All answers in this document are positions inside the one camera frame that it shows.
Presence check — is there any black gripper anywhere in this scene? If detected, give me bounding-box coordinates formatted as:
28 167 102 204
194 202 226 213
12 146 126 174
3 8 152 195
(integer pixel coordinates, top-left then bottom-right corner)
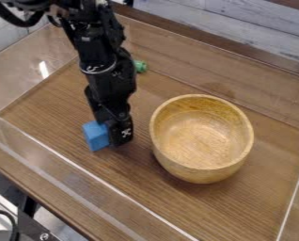
77 46 138 148

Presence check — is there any black metal bracket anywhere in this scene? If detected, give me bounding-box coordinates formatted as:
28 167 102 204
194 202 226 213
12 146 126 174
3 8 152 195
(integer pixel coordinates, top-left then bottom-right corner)
17 213 60 241

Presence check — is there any clear acrylic tray wall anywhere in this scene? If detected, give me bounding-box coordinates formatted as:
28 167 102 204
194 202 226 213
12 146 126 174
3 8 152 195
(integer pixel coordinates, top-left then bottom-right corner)
0 111 198 241

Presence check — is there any black cable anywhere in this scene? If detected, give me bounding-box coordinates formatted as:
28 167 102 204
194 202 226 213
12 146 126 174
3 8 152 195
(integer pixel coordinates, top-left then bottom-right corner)
0 209 18 241

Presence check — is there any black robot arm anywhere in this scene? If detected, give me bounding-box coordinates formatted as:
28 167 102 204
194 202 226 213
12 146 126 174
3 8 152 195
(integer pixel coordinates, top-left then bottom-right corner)
0 0 137 150

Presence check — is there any brown wooden bowl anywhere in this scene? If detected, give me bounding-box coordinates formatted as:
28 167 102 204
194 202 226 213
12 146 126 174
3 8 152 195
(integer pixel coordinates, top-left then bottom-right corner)
149 94 254 184

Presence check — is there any blue rectangular block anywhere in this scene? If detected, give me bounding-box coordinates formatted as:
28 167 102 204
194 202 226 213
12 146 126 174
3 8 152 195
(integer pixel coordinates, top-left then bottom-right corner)
81 120 109 152

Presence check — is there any green and white marker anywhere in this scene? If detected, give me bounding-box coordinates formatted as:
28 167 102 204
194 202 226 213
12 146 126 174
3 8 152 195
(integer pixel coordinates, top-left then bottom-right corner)
133 60 146 73

